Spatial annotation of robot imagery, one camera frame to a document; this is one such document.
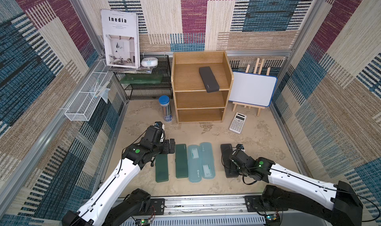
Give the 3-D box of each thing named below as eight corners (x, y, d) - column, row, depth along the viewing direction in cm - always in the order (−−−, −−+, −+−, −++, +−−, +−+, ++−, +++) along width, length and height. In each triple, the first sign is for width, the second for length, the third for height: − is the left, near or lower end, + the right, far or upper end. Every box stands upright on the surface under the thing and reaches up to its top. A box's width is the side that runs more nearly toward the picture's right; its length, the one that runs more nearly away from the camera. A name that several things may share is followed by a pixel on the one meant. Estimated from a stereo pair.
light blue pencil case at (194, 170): (187, 182, 83) (187, 181, 81) (187, 146, 97) (187, 144, 95) (201, 182, 83) (201, 181, 81) (200, 146, 97) (200, 144, 95)
